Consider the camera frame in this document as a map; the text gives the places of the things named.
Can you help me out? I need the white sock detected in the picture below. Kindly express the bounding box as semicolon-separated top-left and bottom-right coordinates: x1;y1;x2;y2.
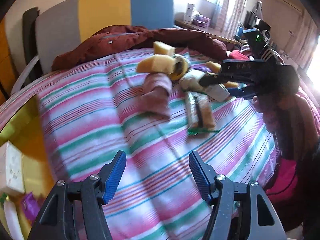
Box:
179;69;206;93

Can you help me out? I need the yellow sock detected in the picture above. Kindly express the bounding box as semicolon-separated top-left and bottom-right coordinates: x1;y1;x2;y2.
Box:
168;54;191;81

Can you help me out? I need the green snack packet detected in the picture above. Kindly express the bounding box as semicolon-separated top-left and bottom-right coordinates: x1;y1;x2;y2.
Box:
185;92;220;135

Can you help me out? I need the purple packet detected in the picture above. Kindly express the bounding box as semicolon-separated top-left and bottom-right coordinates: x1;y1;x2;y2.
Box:
21;192;40;224

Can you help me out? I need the large yellow sponge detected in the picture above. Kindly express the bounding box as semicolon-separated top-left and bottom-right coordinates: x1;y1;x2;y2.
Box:
136;54;175;74

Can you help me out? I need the pink sock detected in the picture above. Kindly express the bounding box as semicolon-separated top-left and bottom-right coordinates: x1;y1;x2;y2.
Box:
139;73;172;118

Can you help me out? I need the small yellow sponge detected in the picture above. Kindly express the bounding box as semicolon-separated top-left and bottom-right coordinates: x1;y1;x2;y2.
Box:
153;41;175;56

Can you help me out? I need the white carton box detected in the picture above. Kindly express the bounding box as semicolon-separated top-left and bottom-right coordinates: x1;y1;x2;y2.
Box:
0;141;25;197

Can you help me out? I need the yellow sponge piece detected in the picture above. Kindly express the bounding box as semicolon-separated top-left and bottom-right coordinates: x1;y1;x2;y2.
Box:
206;61;221;74

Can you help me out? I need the person's right hand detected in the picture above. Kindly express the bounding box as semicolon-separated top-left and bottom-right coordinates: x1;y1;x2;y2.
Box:
253;94;319;161

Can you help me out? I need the wooden desk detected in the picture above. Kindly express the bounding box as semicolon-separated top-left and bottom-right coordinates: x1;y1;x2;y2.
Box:
175;20;241;46

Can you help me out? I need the red cloth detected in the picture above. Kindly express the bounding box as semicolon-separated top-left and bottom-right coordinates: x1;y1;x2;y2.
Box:
228;49;301;205

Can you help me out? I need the purple box on desk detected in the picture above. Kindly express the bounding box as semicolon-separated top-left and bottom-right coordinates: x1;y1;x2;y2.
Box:
192;14;210;28

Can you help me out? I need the white bottle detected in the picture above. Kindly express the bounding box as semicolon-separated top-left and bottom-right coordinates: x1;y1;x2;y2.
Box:
1;193;24;240

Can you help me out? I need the white box on desk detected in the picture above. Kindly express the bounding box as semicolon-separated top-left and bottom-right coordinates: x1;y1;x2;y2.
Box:
183;3;194;24

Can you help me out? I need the striped bed sheet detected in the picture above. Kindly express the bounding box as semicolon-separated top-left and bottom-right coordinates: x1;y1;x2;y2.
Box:
0;47;320;240

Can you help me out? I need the maroon jacket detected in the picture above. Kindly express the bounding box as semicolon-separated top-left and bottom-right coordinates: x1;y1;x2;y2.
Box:
52;25;228;70

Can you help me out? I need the orange wooden wardrobe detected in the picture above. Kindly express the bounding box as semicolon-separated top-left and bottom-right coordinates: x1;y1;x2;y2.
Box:
0;19;18;96

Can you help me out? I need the grey yellow blue chair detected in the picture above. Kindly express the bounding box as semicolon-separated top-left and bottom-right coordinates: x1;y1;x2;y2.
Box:
11;0;174;94

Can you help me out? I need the black rolled mat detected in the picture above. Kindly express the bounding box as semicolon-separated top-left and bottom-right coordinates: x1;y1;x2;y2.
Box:
22;7;42;75

